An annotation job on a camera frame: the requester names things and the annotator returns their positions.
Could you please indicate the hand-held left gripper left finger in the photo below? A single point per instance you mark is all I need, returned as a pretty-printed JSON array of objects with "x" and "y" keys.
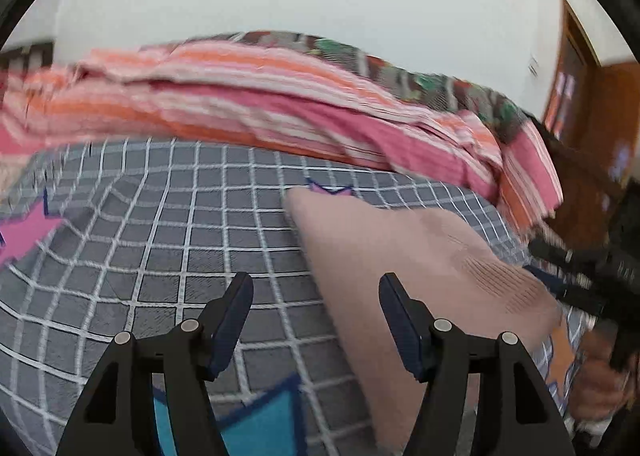
[{"x": 227, "y": 331}]

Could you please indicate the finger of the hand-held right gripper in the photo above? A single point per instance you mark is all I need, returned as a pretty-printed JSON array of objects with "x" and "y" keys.
[
  {"x": 565, "y": 252},
  {"x": 582, "y": 298}
]

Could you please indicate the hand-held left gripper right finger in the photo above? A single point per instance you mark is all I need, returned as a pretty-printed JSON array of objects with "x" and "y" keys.
[{"x": 402, "y": 331}]

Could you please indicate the pink knitted sweater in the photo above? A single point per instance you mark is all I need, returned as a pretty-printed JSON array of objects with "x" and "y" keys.
[{"x": 400, "y": 251}]

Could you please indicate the person's right hand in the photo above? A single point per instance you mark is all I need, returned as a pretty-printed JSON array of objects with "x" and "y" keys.
[{"x": 595, "y": 381}]

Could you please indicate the grey checked star bedsheet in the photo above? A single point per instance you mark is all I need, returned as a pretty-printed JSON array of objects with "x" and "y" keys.
[{"x": 150, "y": 236}]

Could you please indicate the brown wooden door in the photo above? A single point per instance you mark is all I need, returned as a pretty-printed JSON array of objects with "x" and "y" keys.
[{"x": 585, "y": 85}]

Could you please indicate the floral patchwork blanket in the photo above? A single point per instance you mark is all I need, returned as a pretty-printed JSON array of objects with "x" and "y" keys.
[{"x": 430, "y": 80}]

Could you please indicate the pink orange striped quilt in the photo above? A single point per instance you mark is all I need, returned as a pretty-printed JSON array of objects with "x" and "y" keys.
[{"x": 280, "y": 100}]

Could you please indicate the pale floral sheet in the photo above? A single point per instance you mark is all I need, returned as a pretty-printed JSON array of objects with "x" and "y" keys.
[{"x": 15, "y": 178}]

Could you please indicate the dark wooden headboard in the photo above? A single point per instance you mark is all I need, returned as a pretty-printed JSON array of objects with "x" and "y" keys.
[{"x": 27, "y": 53}]

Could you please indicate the dark wooden bed frame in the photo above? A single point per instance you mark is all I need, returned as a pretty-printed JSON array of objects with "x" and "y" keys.
[{"x": 580, "y": 186}]

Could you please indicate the white wall switch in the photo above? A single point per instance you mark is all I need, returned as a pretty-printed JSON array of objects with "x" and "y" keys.
[{"x": 533, "y": 66}]

